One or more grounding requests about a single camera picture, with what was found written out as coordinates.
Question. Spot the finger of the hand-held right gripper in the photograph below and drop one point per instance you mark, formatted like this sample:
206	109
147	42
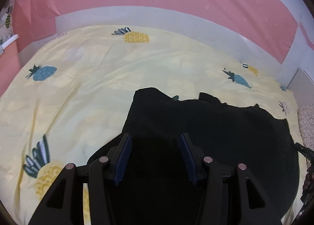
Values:
299	147

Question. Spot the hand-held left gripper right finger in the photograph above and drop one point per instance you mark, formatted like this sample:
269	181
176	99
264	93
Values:
187	158

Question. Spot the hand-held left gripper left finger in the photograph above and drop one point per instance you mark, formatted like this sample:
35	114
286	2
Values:
124	158

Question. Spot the black jacket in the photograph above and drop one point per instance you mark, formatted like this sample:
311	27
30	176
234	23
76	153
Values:
220	129

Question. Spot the person's right hand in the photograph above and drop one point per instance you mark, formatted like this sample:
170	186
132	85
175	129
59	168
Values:
308	180

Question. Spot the floral pillow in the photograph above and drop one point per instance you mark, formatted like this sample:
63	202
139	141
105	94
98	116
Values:
307	126

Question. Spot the white headboard panel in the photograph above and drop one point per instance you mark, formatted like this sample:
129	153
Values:
304	87

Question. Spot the yellow pineapple print bedsheet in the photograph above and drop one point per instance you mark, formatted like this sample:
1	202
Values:
85	80

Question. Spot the white windowsill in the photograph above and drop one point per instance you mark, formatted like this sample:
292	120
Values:
9	42

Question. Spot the pineapple print curtain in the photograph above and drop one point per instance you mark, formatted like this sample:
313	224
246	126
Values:
7	18

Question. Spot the white bed frame rail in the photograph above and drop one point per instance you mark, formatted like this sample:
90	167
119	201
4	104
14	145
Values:
159	16

